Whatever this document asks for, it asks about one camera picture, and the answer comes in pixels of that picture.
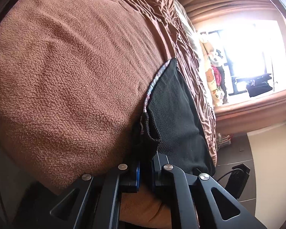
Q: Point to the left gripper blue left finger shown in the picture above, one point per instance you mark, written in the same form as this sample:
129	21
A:
134	177

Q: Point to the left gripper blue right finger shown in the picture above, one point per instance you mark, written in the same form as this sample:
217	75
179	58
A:
161	168

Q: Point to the black patterned bear pants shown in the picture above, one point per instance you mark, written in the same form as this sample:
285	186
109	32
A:
169	124

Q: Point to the striped box on nightstand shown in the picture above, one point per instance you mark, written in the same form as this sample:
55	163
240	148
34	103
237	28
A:
223	140

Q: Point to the pink curtain right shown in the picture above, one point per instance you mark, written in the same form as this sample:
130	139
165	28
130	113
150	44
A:
251	115

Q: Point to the pink curtain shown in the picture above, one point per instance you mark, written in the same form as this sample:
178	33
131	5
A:
203	10
251	115

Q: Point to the dark garment hanging at window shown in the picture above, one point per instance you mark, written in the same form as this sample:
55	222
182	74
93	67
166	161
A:
259	85

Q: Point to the pile of clothes by window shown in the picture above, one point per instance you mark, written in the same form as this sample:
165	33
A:
217	63

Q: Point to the brown bed blanket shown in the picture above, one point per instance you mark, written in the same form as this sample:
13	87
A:
73	78

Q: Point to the pink curtain left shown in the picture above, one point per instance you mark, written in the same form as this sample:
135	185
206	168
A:
203	10

